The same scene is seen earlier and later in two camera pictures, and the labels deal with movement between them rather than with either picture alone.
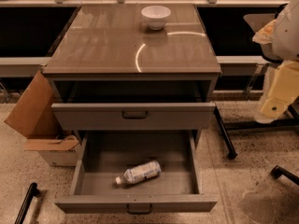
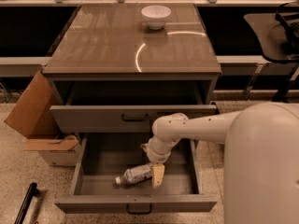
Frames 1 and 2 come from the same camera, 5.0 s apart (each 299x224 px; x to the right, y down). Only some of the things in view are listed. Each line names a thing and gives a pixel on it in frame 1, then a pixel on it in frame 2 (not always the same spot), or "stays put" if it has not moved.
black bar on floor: x=32 y=192 stays put
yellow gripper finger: x=284 y=87 -> x=158 y=174
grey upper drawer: x=133 y=116 stays put
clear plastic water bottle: x=139 y=173 stays put
